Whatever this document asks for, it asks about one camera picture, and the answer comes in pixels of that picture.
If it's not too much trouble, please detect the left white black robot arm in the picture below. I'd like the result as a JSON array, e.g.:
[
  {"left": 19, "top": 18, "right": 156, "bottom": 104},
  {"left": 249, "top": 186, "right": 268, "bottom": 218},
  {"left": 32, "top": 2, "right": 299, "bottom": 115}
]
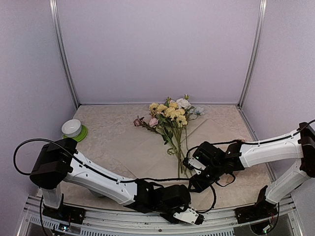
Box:
[{"left": 30, "top": 138, "right": 198, "bottom": 224}]

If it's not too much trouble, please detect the left aluminium frame post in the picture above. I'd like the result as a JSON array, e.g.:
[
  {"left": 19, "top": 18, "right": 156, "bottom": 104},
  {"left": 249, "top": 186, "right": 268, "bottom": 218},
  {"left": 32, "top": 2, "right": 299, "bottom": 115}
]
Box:
[{"left": 49, "top": 0, "right": 81, "bottom": 109}]

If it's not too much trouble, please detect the front aluminium rail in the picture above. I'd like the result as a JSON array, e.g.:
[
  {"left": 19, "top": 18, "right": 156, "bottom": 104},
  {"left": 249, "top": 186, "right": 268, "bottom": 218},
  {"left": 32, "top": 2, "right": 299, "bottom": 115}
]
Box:
[{"left": 14, "top": 195, "right": 306, "bottom": 236}]

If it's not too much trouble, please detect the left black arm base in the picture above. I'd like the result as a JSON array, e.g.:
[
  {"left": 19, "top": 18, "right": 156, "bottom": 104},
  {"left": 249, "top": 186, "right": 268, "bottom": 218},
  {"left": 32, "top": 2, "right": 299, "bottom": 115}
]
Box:
[{"left": 43, "top": 205, "right": 86, "bottom": 225}]

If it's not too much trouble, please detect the white fake rose stem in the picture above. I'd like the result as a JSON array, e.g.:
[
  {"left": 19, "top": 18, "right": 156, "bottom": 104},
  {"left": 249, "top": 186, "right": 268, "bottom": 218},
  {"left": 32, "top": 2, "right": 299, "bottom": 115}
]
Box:
[{"left": 170, "top": 94, "right": 193, "bottom": 147}]

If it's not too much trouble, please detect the aluminium frame post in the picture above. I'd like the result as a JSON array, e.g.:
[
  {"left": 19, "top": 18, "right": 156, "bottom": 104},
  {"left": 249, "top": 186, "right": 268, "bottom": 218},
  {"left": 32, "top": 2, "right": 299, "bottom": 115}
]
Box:
[
  {"left": 238, "top": 0, "right": 267, "bottom": 110},
  {"left": 49, "top": 0, "right": 81, "bottom": 109}
]

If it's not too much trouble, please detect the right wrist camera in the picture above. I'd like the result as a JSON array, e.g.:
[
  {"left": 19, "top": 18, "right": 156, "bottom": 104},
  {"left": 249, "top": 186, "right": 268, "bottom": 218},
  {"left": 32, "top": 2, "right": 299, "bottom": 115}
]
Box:
[{"left": 182, "top": 158, "right": 206, "bottom": 175}]

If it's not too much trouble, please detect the right aluminium frame post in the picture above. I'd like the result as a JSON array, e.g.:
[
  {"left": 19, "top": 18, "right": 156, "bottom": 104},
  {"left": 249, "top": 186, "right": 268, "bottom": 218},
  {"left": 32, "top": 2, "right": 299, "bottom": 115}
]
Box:
[{"left": 238, "top": 0, "right": 267, "bottom": 110}]

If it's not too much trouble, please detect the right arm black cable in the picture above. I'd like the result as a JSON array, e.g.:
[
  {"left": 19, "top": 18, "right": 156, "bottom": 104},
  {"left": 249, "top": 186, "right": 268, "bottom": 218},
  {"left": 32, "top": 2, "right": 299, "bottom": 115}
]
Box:
[{"left": 241, "top": 127, "right": 303, "bottom": 145}]

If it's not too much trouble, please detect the yellow fake flower stem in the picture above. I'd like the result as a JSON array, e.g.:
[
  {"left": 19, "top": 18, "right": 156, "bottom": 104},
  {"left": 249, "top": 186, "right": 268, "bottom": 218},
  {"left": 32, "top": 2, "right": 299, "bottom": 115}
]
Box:
[{"left": 148, "top": 102, "right": 189, "bottom": 177}]

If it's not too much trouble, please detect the white bowl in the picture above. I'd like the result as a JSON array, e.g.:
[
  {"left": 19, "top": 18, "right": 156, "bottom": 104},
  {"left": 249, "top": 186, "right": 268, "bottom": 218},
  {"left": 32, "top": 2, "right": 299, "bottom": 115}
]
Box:
[{"left": 62, "top": 119, "right": 82, "bottom": 138}]

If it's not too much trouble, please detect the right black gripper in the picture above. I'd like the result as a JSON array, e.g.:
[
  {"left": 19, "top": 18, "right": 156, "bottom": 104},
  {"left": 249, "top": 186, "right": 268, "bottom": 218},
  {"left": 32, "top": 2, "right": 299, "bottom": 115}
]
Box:
[{"left": 188, "top": 161, "right": 224, "bottom": 193}]

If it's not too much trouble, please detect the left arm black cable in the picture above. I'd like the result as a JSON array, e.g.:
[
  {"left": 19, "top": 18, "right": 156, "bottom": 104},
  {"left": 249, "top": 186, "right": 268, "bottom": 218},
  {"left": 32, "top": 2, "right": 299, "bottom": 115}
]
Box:
[{"left": 13, "top": 139, "right": 79, "bottom": 176}]

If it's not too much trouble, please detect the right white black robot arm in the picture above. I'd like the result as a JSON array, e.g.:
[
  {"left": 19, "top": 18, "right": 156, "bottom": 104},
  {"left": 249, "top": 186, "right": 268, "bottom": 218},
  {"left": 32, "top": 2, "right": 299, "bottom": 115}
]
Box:
[{"left": 183, "top": 122, "right": 315, "bottom": 218}]

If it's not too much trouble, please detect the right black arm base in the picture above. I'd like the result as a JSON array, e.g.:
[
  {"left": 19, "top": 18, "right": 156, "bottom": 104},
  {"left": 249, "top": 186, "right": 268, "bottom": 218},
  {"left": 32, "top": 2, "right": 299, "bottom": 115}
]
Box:
[{"left": 235, "top": 197, "right": 278, "bottom": 224}]

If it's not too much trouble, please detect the pink beige wrapping paper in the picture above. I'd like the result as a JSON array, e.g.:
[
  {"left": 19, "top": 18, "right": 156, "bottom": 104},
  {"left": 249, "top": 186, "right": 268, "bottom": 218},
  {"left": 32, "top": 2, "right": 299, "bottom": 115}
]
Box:
[{"left": 99, "top": 118, "right": 235, "bottom": 178}]

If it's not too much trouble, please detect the pink fake rose stem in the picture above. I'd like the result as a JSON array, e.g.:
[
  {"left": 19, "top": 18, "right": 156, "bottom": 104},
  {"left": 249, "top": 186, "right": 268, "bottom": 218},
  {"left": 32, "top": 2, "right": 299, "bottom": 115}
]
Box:
[{"left": 134, "top": 114, "right": 188, "bottom": 177}]

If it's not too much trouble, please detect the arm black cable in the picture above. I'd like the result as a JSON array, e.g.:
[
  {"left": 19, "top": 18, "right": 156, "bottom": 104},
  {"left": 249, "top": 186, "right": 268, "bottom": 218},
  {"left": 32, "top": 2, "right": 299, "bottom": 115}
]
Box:
[
  {"left": 13, "top": 139, "right": 79, "bottom": 176},
  {"left": 241, "top": 127, "right": 303, "bottom": 145}
]

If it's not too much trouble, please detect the green plate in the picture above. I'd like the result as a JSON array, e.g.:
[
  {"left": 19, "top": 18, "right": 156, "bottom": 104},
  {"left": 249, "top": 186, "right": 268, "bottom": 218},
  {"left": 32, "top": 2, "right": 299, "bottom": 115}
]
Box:
[{"left": 72, "top": 125, "right": 88, "bottom": 142}]

